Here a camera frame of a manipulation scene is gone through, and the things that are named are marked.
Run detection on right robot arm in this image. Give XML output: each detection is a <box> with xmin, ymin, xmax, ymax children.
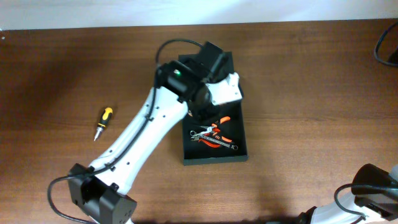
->
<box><xmin>293</xmin><ymin>164</ymin><xmax>397</xmax><ymax>224</ymax></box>

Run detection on yellow black screwdriver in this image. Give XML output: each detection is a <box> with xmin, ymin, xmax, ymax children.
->
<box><xmin>93</xmin><ymin>107</ymin><xmax>113</xmax><ymax>141</ymax></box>

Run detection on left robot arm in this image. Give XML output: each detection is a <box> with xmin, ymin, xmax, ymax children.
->
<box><xmin>67</xmin><ymin>60</ymin><xmax>242</xmax><ymax>223</ymax></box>

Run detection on black open gift box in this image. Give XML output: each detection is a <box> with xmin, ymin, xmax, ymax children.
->
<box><xmin>178</xmin><ymin>51</ymin><xmax>249</xmax><ymax>166</ymax></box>

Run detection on orange handled needle nose pliers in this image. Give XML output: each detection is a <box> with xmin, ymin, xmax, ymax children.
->
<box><xmin>201</xmin><ymin>116</ymin><xmax>231</xmax><ymax>134</ymax></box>

